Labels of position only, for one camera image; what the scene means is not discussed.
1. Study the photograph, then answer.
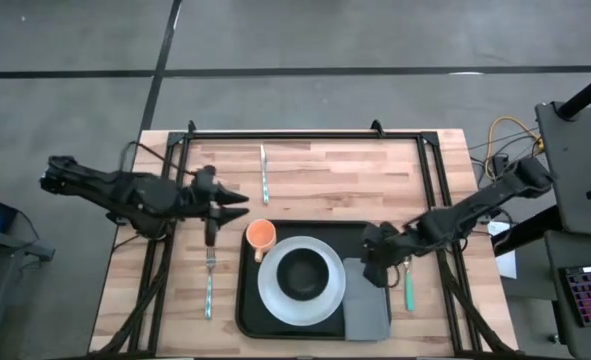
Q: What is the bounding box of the white paper sheet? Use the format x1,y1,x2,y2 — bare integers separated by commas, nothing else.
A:
487,222,519,280

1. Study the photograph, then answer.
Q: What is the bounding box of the teal-handled knife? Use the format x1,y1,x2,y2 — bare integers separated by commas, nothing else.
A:
258,144,271,206

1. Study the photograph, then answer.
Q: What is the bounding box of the black bowl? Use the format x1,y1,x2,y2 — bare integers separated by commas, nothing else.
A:
275,247,330,302

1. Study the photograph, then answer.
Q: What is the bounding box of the black plastic tray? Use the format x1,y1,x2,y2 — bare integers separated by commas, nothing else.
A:
234,218,392,342

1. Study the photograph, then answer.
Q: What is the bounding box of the black pole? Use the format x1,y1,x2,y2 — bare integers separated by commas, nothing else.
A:
556,66,591,121

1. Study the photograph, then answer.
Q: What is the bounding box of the grey side stand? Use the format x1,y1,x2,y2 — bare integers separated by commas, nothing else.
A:
0,227,56,360

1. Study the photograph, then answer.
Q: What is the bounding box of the black power adapter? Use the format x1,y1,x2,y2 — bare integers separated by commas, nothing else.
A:
489,153,511,181

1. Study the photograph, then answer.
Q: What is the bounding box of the black support beam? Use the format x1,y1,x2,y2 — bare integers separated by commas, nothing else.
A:
490,204,564,257

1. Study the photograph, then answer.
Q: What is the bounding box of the grey napkin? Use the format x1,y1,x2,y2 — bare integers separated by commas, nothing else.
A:
342,257,392,343

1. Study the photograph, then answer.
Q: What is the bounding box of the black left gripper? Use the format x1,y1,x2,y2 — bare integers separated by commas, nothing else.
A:
190,165,251,247

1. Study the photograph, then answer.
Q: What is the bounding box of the white round plate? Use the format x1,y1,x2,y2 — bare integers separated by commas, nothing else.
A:
257,235,348,327

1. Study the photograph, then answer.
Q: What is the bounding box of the teal-handled fork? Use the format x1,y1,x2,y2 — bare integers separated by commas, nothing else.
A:
203,246,217,321

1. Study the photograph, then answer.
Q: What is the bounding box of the black desk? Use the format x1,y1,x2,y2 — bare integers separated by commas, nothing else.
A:
534,101,591,236

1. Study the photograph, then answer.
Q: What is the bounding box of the yellow cable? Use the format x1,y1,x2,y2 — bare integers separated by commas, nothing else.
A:
484,116,545,184

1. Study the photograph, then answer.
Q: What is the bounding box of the grey keyboard table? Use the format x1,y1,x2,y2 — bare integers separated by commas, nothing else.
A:
544,230,591,360

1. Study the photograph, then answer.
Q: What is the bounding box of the orange mug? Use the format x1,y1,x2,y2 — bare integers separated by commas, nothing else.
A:
245,218,278,264

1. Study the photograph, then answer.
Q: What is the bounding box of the green-handled spoon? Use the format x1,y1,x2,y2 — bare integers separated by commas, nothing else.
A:
400,255,416,314

